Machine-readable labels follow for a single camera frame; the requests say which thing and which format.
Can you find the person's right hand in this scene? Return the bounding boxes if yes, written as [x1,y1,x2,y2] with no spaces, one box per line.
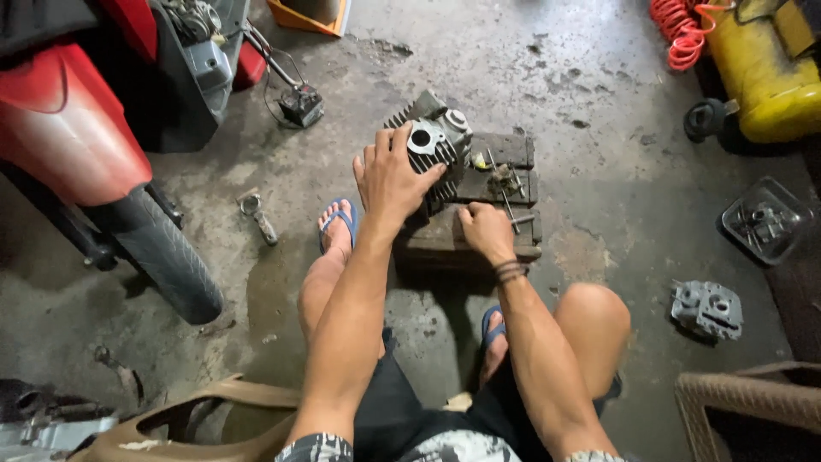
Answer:
[457,202,517,266]

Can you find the person's left hand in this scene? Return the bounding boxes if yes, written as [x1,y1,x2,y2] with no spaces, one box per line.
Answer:
[353,122,448,226]

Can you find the grey finned engine cylinder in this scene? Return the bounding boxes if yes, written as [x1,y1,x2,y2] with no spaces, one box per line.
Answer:
[384,89,474,216]

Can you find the worn wooden block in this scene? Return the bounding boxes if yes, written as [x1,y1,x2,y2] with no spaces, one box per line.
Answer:
[393,132,544,272]

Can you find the small metal carburetor part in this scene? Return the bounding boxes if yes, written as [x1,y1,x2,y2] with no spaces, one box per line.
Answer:
[486,163,527,198]

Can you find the dark wrist bands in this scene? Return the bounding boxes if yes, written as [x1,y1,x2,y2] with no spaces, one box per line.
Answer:
[492,258,531,286]

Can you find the blue flip-flop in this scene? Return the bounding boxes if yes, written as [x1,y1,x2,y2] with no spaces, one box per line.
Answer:
[318,197,359,256]
[480,305,508,348]

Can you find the person's left leg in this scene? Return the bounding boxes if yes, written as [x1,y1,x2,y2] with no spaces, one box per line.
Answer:
[297,199,387,360]

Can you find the person's leg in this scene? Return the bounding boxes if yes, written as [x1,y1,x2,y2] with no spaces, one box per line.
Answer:
[297,199,387,360]
[478,283,632,402]

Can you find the person's right leg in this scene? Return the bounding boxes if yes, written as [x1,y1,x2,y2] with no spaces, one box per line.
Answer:
[478,283,632,402]

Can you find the black shorts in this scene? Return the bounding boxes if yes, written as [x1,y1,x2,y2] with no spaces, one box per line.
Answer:
[353,327,623,462]

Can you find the metal connecting rod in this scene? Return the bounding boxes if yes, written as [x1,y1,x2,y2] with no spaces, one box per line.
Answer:
[236,192,281,247]

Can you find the orange plastic tray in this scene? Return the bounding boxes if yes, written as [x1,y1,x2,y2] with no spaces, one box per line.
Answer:
[266,0,352,38]

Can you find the grey engine cylinder head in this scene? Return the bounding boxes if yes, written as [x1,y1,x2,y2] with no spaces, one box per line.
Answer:
[670,280,744,341]

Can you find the clear plastic container of parts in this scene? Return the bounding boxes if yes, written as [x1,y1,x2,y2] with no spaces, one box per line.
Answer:
[716,176,815,267]

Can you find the yellow air compressor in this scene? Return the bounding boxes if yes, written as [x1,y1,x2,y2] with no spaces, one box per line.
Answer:
[683,0,821,146]

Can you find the tan plastic fairing panel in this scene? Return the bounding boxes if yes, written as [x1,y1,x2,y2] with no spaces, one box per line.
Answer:
[67,373,303,462]

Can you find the red motorcycle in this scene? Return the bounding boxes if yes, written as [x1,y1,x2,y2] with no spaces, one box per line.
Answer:
[0,0,268,326]

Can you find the grey engine case parts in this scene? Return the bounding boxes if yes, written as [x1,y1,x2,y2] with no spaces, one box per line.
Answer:
[0,379,120,462]

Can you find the metal T-handle wrench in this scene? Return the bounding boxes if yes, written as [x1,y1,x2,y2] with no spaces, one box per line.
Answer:
[500,191,536,236]

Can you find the small black battery with cables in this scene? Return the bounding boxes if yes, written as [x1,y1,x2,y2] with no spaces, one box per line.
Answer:
[263,49,325,130]

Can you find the red coiled air hose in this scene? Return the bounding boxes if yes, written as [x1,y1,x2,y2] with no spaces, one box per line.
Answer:
[649,0,733,72]

